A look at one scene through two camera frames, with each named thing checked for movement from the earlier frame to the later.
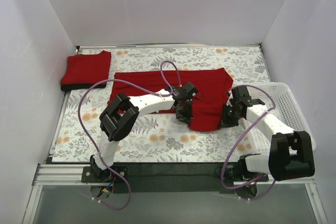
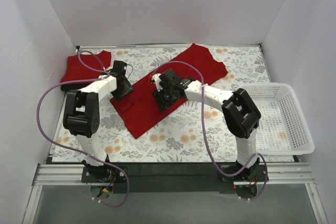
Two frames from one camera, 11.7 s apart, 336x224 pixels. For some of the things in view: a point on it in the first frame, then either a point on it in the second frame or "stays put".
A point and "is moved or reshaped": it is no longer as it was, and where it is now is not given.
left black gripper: [184, 114] -> [123, 89]
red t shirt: [210, 85] is moved or reshaped
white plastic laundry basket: [286, 108] stays put
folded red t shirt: [87, 69] stays put
